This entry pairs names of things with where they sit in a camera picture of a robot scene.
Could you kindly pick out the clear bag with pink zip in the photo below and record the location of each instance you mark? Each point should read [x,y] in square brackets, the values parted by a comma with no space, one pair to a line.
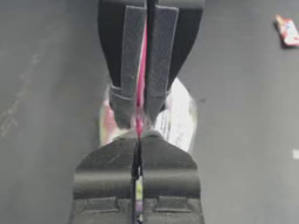
[180,116]

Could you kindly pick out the red and white candy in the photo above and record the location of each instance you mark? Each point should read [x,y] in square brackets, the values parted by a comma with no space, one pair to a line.
[289,30]

